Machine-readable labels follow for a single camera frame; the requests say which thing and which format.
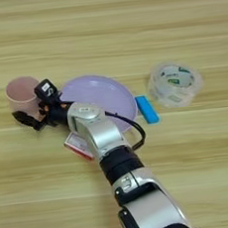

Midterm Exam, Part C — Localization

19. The clear tape roll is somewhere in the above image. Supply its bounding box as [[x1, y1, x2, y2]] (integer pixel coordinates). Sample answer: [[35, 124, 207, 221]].
[[144, 57, 207, 112]]

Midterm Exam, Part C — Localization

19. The pink plastic cup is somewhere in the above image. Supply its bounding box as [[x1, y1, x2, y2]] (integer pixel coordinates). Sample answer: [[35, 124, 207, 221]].
[[4, 74, 47, 124]]

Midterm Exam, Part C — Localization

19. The blue eraser block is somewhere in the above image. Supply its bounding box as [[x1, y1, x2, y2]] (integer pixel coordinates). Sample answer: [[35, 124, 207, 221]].
[[133, 93, 162, 127]]

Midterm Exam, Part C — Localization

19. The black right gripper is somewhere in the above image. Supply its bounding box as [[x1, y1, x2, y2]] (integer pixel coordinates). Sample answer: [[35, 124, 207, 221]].
[[11, 99, 75, 135]]

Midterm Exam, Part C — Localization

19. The red and white small box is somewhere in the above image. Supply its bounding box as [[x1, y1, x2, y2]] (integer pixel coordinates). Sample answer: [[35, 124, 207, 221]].
[[62, 129, 97, 165]]

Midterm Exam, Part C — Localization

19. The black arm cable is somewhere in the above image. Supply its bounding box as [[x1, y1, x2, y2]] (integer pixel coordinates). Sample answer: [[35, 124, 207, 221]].
[[104, 106, 149, 155]]

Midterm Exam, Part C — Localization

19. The purple round plate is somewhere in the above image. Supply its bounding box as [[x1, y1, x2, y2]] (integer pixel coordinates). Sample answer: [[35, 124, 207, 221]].
[[57, 70, 142, 141]]

